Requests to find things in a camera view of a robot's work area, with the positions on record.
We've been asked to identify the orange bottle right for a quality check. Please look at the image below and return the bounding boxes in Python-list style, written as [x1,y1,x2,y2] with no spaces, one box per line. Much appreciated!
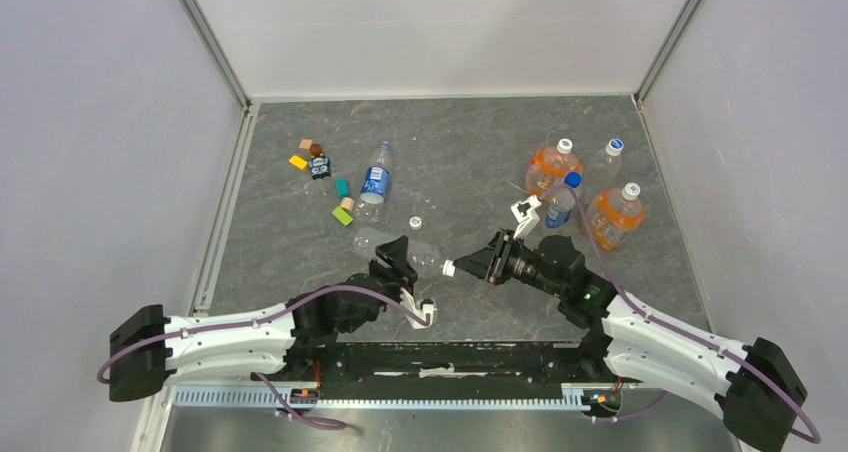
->
[587,182,645,251]

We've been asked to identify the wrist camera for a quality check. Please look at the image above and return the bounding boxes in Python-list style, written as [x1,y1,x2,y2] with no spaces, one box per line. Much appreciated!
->
[400,289,438,329]
[510,195,542,240]

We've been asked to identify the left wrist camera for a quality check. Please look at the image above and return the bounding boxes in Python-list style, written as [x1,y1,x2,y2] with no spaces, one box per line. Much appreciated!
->
[400,289,438,329]

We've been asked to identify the blue cap pepsi bottle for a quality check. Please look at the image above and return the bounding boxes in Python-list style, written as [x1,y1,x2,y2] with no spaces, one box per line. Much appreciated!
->
[544,171,582,231]

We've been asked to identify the lying blue label bottle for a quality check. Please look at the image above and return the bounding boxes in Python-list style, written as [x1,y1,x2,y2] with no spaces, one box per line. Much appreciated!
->
[354,141,391,223]

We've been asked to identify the green block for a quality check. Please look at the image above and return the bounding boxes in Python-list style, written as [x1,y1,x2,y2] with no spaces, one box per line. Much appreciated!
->
[332,207,353,227]

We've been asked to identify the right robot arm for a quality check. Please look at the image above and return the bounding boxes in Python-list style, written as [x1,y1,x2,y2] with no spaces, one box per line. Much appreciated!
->
[443,229,808,451]

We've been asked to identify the white cable tray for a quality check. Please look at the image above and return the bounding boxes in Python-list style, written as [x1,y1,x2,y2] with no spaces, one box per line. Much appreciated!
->
[174,382,609,412]

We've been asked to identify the teal block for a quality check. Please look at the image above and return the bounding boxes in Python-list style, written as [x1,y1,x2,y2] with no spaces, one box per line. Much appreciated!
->
[335,177,350,199]

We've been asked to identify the orange bottle left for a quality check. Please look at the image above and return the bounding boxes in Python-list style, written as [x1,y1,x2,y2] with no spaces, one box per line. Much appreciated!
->
[525,138,584,196]

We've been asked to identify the yellow block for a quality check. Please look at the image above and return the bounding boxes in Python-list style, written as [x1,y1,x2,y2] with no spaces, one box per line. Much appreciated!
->
[289,155,309,171]

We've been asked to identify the tan cylinder block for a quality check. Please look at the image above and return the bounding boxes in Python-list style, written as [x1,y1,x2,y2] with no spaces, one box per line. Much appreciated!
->
[339,197,356,215]

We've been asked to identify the orange bottle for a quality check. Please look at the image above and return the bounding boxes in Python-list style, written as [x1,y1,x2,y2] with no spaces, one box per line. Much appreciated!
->
[525,138,584,196]
[587,182,645,251]

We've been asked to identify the clear bottle white cap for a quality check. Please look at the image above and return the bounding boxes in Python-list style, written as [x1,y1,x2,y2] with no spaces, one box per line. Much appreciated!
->
[582,138,624,199]

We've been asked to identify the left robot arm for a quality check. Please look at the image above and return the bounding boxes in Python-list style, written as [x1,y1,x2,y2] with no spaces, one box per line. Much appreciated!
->
[96,236,437,402]

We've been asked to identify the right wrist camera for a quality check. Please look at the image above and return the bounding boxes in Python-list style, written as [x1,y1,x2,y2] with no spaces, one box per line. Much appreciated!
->
[510,195,542,240]

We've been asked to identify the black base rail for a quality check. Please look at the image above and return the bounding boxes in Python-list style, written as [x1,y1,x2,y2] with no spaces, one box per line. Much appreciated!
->
[276,342,617,400]

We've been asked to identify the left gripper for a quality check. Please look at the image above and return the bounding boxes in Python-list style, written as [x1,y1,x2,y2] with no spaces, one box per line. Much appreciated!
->
[343,235,418,333]

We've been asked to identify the clear plastic bottle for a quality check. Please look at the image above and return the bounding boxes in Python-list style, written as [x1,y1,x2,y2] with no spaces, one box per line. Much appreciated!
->
[352,227,445,279]

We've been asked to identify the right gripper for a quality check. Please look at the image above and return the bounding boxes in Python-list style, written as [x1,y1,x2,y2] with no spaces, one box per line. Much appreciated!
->
[453,228,565,298]

